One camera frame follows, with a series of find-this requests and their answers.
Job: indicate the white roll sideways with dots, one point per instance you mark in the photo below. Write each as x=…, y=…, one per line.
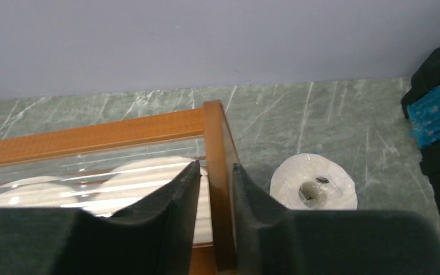
x=134, y=181

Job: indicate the blue roll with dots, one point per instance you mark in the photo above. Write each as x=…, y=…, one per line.
x=313, y=182

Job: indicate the white roll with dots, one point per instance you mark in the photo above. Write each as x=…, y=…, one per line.
x=38, y=191

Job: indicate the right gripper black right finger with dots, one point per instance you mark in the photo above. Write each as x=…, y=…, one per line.
x=273, y=239

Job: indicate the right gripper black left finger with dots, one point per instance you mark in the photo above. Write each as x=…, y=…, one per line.
x=151, y=236

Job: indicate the orange wooden two-tier shelf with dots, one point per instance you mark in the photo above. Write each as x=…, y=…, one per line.
x=209, y=121

